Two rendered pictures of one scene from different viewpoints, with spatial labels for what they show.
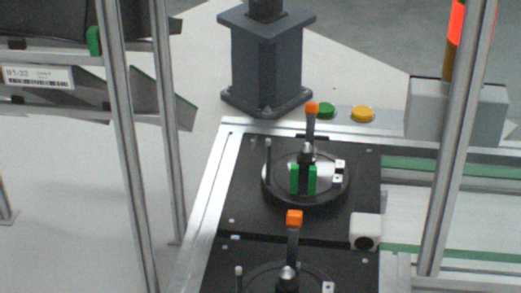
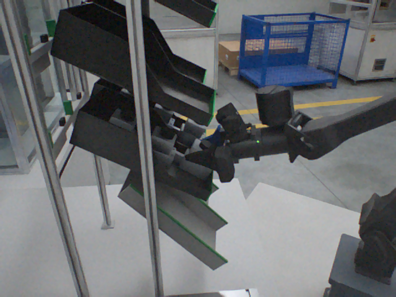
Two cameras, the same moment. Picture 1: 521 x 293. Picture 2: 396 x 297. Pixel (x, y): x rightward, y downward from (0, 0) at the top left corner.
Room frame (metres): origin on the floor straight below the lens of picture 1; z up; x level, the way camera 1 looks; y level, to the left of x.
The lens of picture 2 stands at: (0.79, -0.36, 1.59)
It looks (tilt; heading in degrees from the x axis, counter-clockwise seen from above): 30 degrees down; 77
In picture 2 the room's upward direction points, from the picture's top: straight up
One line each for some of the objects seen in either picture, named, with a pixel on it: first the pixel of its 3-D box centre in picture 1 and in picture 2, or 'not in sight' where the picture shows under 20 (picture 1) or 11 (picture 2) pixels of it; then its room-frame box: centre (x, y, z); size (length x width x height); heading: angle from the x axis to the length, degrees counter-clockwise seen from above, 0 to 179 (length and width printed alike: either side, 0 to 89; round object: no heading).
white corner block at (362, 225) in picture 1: (364, 232); not in sight; (0.72, -0.14, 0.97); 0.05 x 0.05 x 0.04; 82
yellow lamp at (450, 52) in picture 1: (465, 58); not in sight; (0.69, -0.23, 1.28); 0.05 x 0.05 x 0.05
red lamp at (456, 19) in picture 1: (472, 19); not in sight; (0.69, -0.23, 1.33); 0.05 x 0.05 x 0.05
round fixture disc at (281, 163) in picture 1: (305, 179); not in sight; (0.83, -0.06, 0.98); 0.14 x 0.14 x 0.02
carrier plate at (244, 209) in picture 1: (304, 188); not in sight; (0.83, -0.06, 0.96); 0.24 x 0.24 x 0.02; 82
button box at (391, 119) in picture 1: (361, 129); not in sight; (1.03, -0.17, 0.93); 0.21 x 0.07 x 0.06; 82
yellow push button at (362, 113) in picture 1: (362, 115); not in sight; (1.03, -0.17, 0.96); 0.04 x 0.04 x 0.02
